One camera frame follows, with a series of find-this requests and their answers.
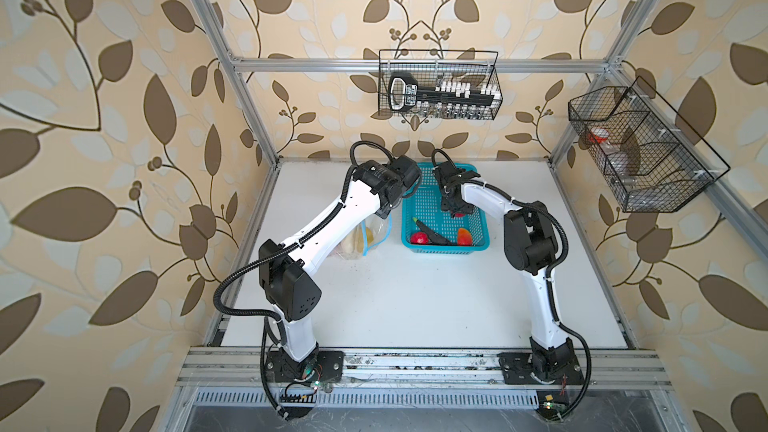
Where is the dark toy eggplant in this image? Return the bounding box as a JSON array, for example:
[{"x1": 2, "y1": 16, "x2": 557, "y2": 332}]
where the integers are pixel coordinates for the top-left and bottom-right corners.
[{"x1": 413, "y1": 218, "x2": 453, "y2": 246}]

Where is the white toy radish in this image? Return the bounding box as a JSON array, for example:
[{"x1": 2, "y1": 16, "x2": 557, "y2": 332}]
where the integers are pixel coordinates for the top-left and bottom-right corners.
[{"x1": 340, "y1": 227, "x2": 364, "y2": 257}]

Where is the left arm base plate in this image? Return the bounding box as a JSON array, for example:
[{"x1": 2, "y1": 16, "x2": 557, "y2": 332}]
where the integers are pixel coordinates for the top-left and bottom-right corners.
[{"x1": 265, "y1": 349, "x2": 345, "y2": 384}]

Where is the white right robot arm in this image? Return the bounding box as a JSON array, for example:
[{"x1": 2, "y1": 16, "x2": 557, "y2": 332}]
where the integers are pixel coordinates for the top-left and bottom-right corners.
[{"x1": 431, "y1": 149, "x2": 592, "y2": 385}]

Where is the side black wire basket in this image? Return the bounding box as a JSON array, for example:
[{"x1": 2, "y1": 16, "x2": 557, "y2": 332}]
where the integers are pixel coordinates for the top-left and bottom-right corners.
[{"x1": 568, "y1": 77, "x2": 731, "y2": 213}]

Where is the teal plastic basket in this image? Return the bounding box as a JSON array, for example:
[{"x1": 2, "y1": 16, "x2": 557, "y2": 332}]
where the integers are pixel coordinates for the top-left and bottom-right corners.
[{"x1": 400, "y1": 162, "x2": 490, "y2": 255}]

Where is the back black wire basket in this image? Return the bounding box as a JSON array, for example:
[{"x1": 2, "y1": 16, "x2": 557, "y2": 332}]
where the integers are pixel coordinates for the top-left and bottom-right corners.
[{"x1": 377, "y1": 48, "x2": 503, "y2": 121}]

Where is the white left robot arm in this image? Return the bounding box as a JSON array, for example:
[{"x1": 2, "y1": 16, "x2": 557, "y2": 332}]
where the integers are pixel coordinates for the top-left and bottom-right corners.
[{"x1": 213, "y1": 140, "x2": 422, "y2": 363}]

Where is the red capped clear bottle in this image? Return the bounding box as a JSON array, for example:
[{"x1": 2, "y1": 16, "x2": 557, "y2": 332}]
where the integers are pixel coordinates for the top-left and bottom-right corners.
[{"x1": 586, "y1": 127, "x2": 621, "y2": 160}]

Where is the clear zip top bag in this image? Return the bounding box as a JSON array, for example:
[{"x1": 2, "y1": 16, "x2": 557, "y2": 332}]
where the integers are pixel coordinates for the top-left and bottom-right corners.
[{"x1": 334, "y1": 215, "x2": 392, "y2": 260}]

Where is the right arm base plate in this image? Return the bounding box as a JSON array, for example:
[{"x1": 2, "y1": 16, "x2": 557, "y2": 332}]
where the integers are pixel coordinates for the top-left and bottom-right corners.
[{"x1": 498, "y1": 352, "x2": 584, "y2": 387}]

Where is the black tool in basket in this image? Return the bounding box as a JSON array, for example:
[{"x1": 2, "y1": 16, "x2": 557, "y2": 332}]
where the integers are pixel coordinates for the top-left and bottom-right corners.
[{"x1": 386, "y1": 72, "x2": 418, "y2": 112}]

